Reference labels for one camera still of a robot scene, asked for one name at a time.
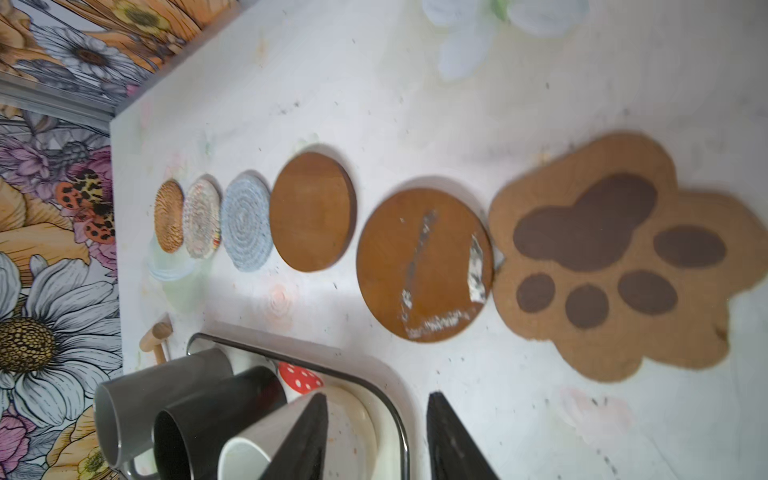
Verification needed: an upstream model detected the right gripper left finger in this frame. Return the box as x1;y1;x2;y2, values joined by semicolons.
260;393;329;479

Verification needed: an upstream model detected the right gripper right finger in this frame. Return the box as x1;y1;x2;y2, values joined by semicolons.
426;392;499;480

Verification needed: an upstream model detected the scratched brown wooden coaster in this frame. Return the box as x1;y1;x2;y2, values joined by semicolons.
356;188;494;343

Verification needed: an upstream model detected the grey woven coaster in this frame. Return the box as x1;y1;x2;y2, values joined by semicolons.
220;172;273;272

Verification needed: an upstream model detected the cork paw print coaster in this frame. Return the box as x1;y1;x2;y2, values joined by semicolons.
489;132;767;382

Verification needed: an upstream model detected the plain brown wooden coaster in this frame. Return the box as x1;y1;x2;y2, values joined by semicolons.
269;151;357;272

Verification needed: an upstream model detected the multicolour zigzag woven coaster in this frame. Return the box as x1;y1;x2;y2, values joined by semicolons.
182;178;221;259

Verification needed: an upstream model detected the woven rattan coaster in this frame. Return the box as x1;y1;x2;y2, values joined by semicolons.
154;179;184;253

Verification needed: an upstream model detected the white mug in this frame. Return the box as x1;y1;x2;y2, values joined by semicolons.
217;386;379;480

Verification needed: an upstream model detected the white strawberry tray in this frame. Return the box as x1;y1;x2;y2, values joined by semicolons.
134;332;412;480

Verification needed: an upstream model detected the black mug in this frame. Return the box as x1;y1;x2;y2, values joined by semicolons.
152;366;287;479

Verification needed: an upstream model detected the grey mug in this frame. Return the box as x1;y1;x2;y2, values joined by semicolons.
93;348;233;479

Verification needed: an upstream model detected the small wooden mallet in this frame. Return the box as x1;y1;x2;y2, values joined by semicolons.
139;322;173;365

